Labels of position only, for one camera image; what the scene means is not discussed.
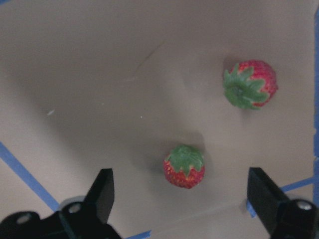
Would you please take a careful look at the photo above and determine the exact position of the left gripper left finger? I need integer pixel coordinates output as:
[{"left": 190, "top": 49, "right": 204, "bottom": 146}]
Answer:
[{"left": 0, "top": 168, "right": 121, "bottom": 239}]

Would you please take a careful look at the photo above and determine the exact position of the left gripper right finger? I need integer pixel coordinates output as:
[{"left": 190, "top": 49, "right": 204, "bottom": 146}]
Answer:
[{"left": 247, "top": 167, "right": 319, "bottom": 239}]

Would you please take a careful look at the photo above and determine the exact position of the red strawberry green top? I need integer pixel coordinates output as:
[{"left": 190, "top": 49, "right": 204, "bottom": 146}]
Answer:
[{"left": 163, "top": 144, "right": 205, "bottom": 189}]

